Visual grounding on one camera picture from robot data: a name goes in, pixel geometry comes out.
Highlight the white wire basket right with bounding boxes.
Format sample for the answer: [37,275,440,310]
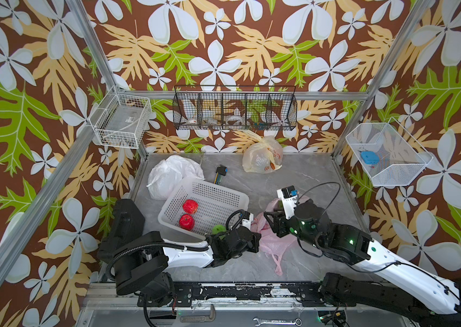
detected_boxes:
[346,119,433,187]

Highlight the blue object in basket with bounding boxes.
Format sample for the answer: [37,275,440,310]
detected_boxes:
[360,151,380,167]

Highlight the white perforated plastic basket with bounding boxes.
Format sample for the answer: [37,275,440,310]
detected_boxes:
[158,178,249,240]

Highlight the aluminium frame post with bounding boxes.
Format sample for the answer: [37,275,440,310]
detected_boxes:
[331,0,435,158]

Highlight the black wire wall basket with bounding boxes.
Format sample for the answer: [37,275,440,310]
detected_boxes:
[172,85,298,131]

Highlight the pink apple-print plastic bag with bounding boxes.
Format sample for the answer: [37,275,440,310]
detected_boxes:
[251,199,297,277]

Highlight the red apple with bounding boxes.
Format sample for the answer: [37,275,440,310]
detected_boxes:
[179,214,195,231]
[182,199,199,215]

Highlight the small black connector with wires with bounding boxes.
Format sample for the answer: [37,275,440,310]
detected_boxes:
[214,165,228,185]

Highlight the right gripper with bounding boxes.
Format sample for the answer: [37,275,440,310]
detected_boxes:
[260,207,324,251]

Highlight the white wire basket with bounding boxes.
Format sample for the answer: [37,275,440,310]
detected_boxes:
[90,89,153,149]
[346,119,433,187]

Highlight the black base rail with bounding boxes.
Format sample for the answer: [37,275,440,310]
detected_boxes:
[138,281,339,308]

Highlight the black tool case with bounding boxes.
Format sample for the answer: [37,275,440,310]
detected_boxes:
[97,199,145,264]

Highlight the white wire basket left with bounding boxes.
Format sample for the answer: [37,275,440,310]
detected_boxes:
[90,89,153,149]

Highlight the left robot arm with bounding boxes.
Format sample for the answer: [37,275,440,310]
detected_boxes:
[98,211,262,305]

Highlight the silver wrench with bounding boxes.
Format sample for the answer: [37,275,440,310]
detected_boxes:
[253,317,303,326]

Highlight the white plastic bag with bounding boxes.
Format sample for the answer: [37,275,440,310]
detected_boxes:
[147,155,204,200]

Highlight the green apple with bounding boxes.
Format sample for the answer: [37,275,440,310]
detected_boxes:
[211,225,227,235]

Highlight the yellow orange-print plastic bag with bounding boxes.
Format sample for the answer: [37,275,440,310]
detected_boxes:
[242,131,283,174]

